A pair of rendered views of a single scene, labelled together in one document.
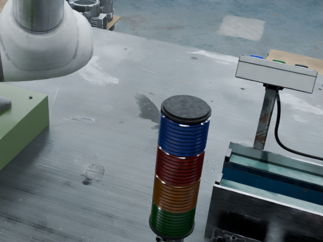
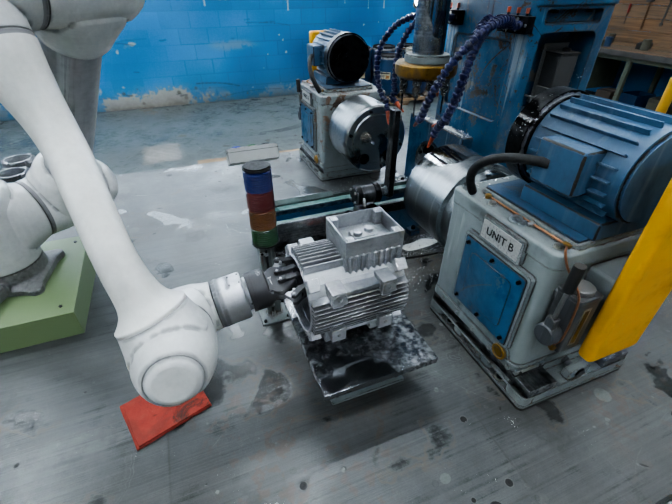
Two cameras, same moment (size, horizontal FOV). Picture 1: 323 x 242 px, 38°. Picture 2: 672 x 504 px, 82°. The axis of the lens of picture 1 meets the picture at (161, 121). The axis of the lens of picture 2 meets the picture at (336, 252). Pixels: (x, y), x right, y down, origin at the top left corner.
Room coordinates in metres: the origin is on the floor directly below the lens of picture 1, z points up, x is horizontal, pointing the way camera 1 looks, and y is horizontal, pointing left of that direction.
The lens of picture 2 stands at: (-0.22, 0.30, 1.53)
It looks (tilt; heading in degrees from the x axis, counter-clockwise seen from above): 35 degrees down; 323
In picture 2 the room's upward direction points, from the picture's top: straight up
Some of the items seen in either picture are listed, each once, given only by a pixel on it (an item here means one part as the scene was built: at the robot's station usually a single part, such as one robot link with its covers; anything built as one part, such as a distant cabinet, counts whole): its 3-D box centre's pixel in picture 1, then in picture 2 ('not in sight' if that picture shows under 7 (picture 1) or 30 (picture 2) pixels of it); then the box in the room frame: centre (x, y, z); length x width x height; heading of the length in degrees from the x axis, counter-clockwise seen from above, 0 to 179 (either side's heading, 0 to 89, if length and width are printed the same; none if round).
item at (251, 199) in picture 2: (180, 157); (260, 198); (0.48, -0.03, 1.14); 0.06 x 0.06 x 0.04
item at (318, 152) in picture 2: not in sight; (338, 125); (1.19, -0.79, 0.99); 0.35 x 0.31 x 0.37; 164
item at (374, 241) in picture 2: not in sight; (363, 239); (0.25, -0.13, 1.11); 0.12 x 0.11 x 0.07; 75
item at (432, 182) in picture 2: not in sight; (466, 203); (0.30, -0.54, 1.04); 0.41 x 0.25 x 0.25; 164
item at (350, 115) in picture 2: not in sight; (360, 128); (0.96, -0.73, 1.04); 0.37 x 0.25 x 0.25; 164
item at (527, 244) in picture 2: not in sight; (535, 276); (0.05, -0.47, 0.99); 0.35 x 0.31 x 0.37; 164
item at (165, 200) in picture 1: (176, 185); (262, 216); (0.48, -0.03, 1.10); 0.06 x 0.06 x 0.04
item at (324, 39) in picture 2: not in sight; (327, 84); (1.24, -0.77, 1.16); 0.33 x 0.26 x 0.42; 164
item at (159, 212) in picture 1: (173, 210); (264, 233); (0.48, -0.03, 1.05); 0.06 x 0.06 x 0.04
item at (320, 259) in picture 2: not in sight; (343, 281); (0.26, -0.09, 1.02); 0.20 x 0.19 x 0.19; 75
